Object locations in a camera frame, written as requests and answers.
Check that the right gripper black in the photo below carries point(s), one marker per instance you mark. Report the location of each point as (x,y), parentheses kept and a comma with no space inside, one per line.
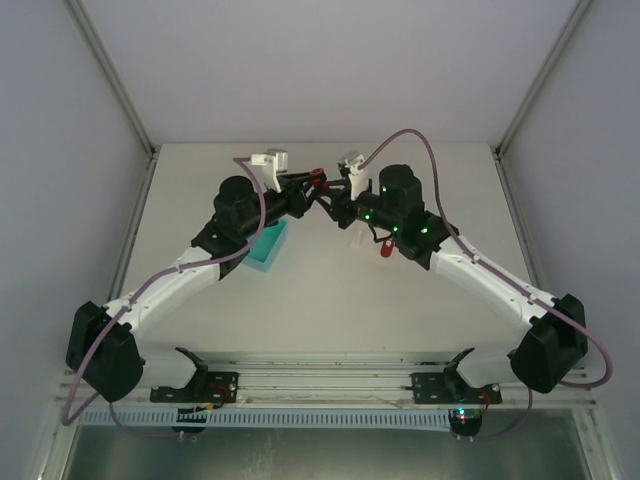
(344,210)

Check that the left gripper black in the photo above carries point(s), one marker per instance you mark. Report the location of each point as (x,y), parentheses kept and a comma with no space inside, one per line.
(297,199)

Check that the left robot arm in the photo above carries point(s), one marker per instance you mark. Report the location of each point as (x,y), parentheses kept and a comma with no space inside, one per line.
(105,348)

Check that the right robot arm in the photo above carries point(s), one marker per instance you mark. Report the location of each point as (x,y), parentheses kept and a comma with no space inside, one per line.
(547,348)

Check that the teal plastic parts bin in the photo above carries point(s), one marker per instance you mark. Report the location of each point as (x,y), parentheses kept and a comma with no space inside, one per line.
(264,252)

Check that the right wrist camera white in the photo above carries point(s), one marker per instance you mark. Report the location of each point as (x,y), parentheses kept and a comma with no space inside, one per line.
(352,167)

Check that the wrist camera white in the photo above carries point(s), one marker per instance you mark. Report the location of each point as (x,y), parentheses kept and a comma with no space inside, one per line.
(352,167)
(272,163)

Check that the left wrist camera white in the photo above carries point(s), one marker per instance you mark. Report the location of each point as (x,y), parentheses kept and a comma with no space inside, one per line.
(272,163)

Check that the white base plate with pegs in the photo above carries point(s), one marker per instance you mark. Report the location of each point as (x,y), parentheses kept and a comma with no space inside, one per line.
(362,241)

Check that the right aluminium corner post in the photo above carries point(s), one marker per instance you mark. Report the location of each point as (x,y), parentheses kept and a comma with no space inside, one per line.
(547,68)

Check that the aluminium corner post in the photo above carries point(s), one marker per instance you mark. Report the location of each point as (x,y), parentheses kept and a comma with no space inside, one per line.
(547,68)
(90,36)

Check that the aluminium rail frame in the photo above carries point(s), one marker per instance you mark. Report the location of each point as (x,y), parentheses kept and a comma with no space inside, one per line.
(355,380)

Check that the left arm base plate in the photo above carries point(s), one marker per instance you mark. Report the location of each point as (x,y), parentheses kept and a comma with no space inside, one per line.
(212,387)

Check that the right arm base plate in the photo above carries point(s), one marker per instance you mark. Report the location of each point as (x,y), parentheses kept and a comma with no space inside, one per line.
(431,388)

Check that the grey slotted cable duct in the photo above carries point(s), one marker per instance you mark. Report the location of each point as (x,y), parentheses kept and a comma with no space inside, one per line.
(143,417)

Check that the left aluminium corner post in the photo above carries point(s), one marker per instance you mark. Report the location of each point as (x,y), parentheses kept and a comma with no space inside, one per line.
(90,36)

